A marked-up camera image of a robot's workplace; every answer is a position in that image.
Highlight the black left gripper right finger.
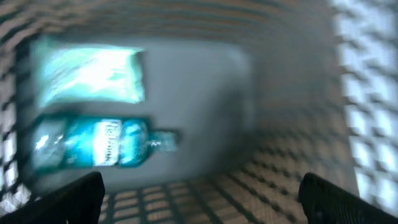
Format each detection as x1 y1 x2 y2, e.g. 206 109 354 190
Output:
298 172 397 224

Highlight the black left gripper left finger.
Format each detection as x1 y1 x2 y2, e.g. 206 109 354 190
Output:
1 171 105 224

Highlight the teal mouthwash bottle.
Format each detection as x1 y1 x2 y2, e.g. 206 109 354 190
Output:
30 114 180 173

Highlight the light green tissue pack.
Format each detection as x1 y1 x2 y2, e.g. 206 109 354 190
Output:
30 39 146 108

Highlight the grey plastic shopping basket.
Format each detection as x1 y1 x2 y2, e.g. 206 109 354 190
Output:
1 0 397 223

